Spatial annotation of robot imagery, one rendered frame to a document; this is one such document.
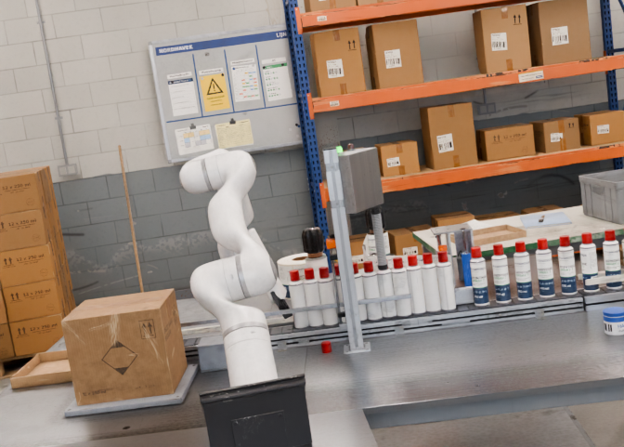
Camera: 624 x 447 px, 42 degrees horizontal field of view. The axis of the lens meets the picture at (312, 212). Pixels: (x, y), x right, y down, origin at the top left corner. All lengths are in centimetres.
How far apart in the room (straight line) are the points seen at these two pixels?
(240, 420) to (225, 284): 39
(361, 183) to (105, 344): 94
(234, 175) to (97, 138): 491
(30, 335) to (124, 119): 214
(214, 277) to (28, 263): 385
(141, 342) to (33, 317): 354
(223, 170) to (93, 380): 75
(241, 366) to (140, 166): 525
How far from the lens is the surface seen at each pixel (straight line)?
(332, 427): 216
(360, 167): 261
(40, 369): 315
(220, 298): 213
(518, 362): 247
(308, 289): 280
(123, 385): 256
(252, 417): 194
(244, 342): 205
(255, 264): 215
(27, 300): 598
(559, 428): 350
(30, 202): 587
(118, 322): 250
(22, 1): 737
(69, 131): 726
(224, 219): 227
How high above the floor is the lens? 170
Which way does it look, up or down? 9 degrees down
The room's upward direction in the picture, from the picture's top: 8 degrees counter-clockwise
